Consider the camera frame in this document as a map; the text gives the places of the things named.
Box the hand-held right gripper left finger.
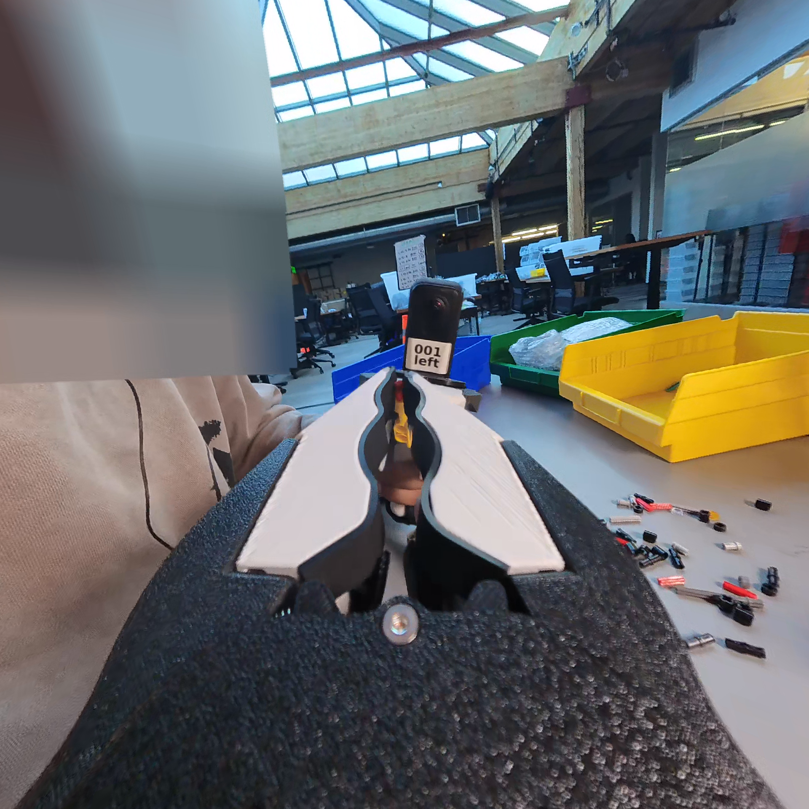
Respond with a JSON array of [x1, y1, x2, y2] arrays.
[[236, 368, 396, 595]]

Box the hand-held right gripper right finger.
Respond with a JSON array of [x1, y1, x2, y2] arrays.
[[407, 371, 567, 597]]

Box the yellow building block assembly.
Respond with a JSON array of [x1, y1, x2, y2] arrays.
[[392, 380, 413, 446]]

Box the person's left forearm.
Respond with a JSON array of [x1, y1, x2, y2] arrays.
[[241, 377, 307, 475]]

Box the grey desk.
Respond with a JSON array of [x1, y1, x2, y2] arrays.
[[471, 375, 809, 809]]

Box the black office chair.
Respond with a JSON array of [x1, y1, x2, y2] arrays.
[[292, 289, 337, 376], [541, 249, 585, 317], [348, 281, 403, 351]]

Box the white sign board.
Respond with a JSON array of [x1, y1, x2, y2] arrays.
[[395, 236, 431, 292]]

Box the blue plastic bin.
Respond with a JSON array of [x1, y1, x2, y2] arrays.
[[332, 334, 493, 404]]

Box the green plastic bin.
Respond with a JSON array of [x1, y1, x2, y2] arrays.
[[490, 309, 685, 396]]

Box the clear plastic bag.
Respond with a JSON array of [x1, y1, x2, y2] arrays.
[[509, 316, 632, 371]]

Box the wooden background table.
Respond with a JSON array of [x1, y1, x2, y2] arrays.
[[569, 230, 709, 311]]

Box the yellow plastic bin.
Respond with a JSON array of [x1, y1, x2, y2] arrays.
[[558, 311, 809, 463]]

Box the person's torso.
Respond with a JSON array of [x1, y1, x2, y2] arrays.
[[0, 376, 304, 809]]

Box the pile of black red pieces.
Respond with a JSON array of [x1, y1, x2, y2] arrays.
[[603, 490, 786, 662]]

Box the stack of coloured crates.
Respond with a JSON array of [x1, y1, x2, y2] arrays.
[[670, 228, 809, 308]]

